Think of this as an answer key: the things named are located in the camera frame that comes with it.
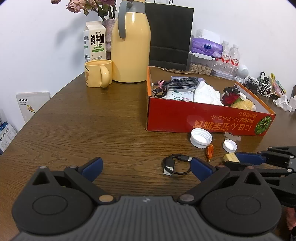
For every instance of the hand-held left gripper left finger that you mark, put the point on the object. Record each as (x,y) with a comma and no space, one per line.
(92,166)

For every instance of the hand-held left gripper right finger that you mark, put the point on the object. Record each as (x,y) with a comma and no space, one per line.
(201,169)

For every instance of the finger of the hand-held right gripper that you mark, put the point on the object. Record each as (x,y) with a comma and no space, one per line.
(249,158)
(272,170)

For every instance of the pale yellow block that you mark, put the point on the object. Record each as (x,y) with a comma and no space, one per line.
(230,157)

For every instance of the red cardboard box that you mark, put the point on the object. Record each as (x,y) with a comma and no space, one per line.
(185,118)

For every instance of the yellow sheep plush toy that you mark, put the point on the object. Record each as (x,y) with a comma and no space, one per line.
(245,104)

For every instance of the red rose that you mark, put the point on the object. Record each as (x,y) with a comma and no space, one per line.
(230,99)

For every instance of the white cloth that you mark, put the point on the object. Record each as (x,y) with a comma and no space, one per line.
(205,95)

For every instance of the person's right forearm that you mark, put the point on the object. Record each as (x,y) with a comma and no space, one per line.
(291,217)

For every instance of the orange dried petal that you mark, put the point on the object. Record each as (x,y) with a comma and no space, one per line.
(210,150)

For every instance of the small white bottle cap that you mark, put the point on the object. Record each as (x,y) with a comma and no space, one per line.
(230,146)

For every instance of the white paper scrap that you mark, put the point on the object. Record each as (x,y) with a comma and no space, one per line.
(232,137)

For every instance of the large white bottle cap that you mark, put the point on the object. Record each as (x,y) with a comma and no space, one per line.
(201,138)

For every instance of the crumpled white paper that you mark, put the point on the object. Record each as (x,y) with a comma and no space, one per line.
(282,103)

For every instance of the white charger block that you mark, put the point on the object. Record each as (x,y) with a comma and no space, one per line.
(292,101)

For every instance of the black power adapter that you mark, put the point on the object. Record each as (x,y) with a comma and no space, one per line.
(262,76)

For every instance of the white booklet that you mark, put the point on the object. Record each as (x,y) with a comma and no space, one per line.
(32,104)

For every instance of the white robot speaker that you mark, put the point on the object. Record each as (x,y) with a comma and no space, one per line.
(242,69)

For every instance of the blue white box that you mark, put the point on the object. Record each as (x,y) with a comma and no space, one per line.
(5,136)

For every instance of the yellow mug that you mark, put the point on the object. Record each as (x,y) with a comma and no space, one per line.
(94,74)

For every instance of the clear nut container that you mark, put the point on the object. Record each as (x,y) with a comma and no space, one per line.
(200,68)

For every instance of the clear water bottle red label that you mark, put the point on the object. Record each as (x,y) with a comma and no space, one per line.
(225,54)
(234,58)

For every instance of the purple tissue pack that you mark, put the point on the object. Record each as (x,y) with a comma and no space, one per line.
(205,46)

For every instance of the white milk carton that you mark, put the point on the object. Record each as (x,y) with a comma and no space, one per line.
(94,41)

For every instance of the yellow thermos jug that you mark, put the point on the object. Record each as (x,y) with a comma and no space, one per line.
(130,46)

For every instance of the purple marbled vase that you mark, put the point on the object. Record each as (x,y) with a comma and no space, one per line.
(108,30)

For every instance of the black paper bag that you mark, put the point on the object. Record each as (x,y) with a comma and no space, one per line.
(168,34)

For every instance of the dried pink rose bouquet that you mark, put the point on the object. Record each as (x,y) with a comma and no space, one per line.
(78,4)

